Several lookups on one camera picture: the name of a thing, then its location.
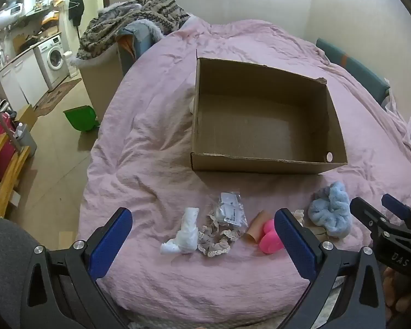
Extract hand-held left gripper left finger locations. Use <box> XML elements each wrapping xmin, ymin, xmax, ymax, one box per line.
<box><xmin>21</xmin><ymin>208</ymin><xmax>133</xmax><ymax>329</ymax></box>

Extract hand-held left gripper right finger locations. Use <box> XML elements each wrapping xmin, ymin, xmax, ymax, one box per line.
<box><xmin>275</xmin><ymin>208</ymin><xmax>386</xmax><ymax>329</ymax></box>

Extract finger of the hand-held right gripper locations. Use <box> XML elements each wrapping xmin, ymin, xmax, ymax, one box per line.
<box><xmin>350</xmin><ymin>197</ymin><xmax>390</xmax><ymax>239</ymax></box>
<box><xmin>381</xmin><ymin>194</ymin><xmax>411</xmax><ymax>222</ymax></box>

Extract blue fluffy scrunchie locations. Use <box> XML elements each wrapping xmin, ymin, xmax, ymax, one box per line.
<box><xmin>308</xmin><ymin>181</ymin><xmax>354</xmax><ymax>238</ymax></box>

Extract clear plastic bag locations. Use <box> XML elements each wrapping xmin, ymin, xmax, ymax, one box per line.
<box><xmin>215</xmin><ymin>192</ymin><xmax>249</xmax><ymax>229</ymax></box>

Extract white sock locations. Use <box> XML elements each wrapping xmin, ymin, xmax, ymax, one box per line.
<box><xmin>160</xmin><ymin>206</ymin><xmax>200</xmax><ymax>256</ymax></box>

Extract beige lace scrunchie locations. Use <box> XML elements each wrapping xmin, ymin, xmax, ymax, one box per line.
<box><xmin>197</xmin><ymin>212</ymin><xmax>243</xmax><ymax>257</ymax></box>

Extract person's right hand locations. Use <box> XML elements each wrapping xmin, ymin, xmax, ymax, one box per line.
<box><xmin>383</xmin><ymin>266</ymin><xmax>403</xmax><ymax>320</ymax></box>

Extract cardboard tube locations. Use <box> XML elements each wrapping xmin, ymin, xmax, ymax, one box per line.
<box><xmin>244</xmin><ymin>211</ymin><xmax>273</xmax><ymax>244</ymax></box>

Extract pink blanket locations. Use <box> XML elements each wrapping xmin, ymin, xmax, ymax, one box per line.
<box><xmin>76</xmin><ymin>19</ymin><xmax>411</xmax><ymax>328</ymax></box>

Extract person's grey trouser leg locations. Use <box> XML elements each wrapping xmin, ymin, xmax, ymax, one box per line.
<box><xmin>0</xmin><ymin>217</ymin><xmax>61</xmax><ymax>329</ymax></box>

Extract wooden chair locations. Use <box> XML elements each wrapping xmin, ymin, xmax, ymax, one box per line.
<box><xmin>0</xmin><ymin>113</ymin><xmax>31</xmax><ymax>219</ymax></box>

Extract grey bin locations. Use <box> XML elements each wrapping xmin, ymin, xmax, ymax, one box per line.
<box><xmin>15</xmin><ymin>123</ymin><xmax>38</xmax><ymax>155</ymax></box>

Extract teal headboard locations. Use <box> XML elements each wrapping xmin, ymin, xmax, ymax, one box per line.
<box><xmin>315</xmin><ymin>38</ymin><xmax>392</xmax><ymax>107</ymax></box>

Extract small brown cardboard box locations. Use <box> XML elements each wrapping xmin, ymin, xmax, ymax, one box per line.
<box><xmin>15</xmin><ymin>104</ymin><xmax>38</xmax><ymax>128</ymax></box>

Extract tall beige box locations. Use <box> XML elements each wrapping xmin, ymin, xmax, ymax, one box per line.
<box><xmin>77</xmin><ymin>53</ymin><xmax>124</xmax><ymax>124</ymax></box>

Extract brown door mat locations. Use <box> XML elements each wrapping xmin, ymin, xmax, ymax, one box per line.
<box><xmin>33</xmin><ymin>78</ymin><xmax>82</xmax><ymax>111</ymax></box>

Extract white kitchen cabinets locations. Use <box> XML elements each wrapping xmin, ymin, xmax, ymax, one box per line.
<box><xmin>0</xmin><ymin>53</ymin><xmax>50</xmax><ymax>111</ymax></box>

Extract white washing machine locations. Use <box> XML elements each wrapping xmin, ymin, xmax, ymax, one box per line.
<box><xmin>38</xmin><ymin>34</ymin><xmax>71</xmax><ymax>88</ymax></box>

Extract blue fluffy-edged garment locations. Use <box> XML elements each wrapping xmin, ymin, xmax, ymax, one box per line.
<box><xmin>116</xmin><ymin>19</ymin><xmax>165</xmax><ymax>73</ymax></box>

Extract patterned knitted blanket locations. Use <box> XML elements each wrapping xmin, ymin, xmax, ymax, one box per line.
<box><xmin>76</xmin><ymin>0</ymin><xmax>193</xmax><ymax>63</ymax></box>

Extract black hanging garment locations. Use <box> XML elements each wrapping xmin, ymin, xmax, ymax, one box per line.
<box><xmin>68</xmin><ymin>0</ymin><xmax>85</xmax><ymax>27</ymax></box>

